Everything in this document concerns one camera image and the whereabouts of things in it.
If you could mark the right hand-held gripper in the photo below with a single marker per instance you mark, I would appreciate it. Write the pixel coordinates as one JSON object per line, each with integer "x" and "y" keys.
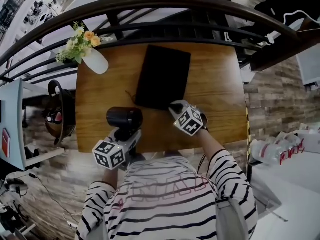
{"x": 190, "y": 121}

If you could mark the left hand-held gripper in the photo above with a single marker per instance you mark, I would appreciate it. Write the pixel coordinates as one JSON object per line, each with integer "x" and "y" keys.
{"x": 107, "y": 156}

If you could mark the person's left forearm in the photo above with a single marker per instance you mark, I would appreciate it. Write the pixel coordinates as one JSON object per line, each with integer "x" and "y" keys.
{"x": 111, "y": 177}

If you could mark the person's right forearm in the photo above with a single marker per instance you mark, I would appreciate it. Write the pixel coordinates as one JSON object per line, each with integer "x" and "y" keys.
{"x": 210, "y": 144}

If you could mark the black and white striped shirt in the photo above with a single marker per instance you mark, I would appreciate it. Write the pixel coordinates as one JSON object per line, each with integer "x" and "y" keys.
{"x": 162, "y": 204}

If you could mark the white vase with flowers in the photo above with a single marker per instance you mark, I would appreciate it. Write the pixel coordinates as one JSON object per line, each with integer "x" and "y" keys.
{"x": 77, "y": 45}

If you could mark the shrink-wrapped water bottle pack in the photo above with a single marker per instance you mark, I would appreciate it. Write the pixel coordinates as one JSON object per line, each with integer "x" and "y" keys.
{"x": 272, "y": 149}

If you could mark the light blue desk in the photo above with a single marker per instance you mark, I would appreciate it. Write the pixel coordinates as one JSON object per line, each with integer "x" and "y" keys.
{"x": 13, "y": 114}

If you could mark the red book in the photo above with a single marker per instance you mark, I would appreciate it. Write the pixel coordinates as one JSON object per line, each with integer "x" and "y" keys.
{"x": 6, "y": 144}

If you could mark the white cardboard box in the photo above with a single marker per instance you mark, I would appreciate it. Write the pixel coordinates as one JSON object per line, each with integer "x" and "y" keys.
{"x": 310, "y": 141}

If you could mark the white counter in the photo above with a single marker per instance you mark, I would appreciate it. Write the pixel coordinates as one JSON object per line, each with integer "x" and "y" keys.
{"x": 300, "y": 196}

